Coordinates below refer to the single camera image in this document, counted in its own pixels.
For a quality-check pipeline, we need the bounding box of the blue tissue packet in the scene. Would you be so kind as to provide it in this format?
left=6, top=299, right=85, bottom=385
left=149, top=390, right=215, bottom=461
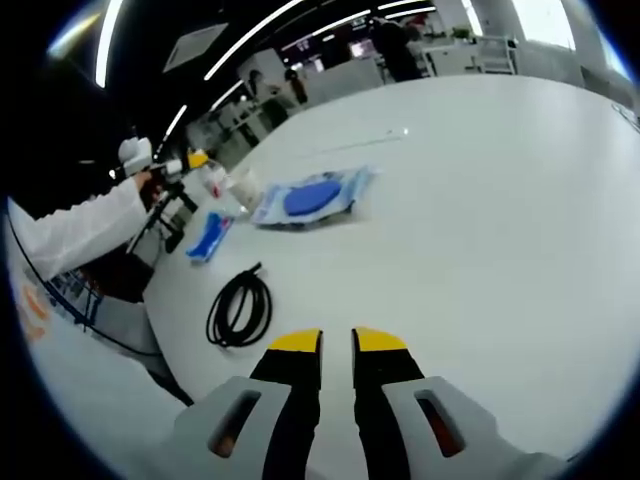
left=185, top=210, right=235, bottom=265

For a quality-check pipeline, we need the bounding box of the bag with blue disc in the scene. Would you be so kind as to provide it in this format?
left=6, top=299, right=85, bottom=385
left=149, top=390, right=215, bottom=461
left=249, top=166, right=382, bottom=230

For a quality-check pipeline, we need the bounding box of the white printed paper cup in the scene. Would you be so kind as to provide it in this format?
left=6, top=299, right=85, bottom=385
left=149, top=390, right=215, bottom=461
left=232, top=167, right=262, bottom=210

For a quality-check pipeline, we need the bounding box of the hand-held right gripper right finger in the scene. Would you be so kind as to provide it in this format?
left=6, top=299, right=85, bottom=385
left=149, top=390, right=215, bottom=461
left=351, top=327, right=566, bottom=480

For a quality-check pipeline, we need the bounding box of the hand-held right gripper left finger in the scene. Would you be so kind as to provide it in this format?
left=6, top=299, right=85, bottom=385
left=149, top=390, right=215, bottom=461
left=172, top=328, right=324, bottom=480

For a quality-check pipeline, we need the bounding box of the person's white printed shirt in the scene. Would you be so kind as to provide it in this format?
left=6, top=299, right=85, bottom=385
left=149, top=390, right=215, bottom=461
left=7, top=199, right=196, bottom=480

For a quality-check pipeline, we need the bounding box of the white ceiling light strip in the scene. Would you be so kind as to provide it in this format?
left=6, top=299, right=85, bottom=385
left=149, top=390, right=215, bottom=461
left=94, top=0, right=127, bottom=89
left=203, top=0, right=307, bottom=82

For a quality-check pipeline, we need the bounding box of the white power strip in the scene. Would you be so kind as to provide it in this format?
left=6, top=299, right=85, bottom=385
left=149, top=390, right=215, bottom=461
left=299, top=127, right=410, bottom=157

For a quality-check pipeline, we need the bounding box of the ceiling air vent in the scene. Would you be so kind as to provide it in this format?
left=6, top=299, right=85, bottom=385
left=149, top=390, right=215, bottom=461
left=164, top=22, right=229, bottom=74

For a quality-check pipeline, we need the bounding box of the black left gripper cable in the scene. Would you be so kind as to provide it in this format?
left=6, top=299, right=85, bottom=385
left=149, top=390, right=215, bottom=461
left=4, top=219, right=162, bottom=358

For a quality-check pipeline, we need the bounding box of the white table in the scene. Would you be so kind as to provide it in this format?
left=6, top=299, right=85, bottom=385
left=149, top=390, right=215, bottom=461
left=142, top=74, right=640, bottom=480

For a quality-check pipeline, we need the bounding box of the person's left hand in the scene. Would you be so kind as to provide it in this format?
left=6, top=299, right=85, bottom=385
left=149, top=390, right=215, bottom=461
left=133, top=169, right=164, bottom=209

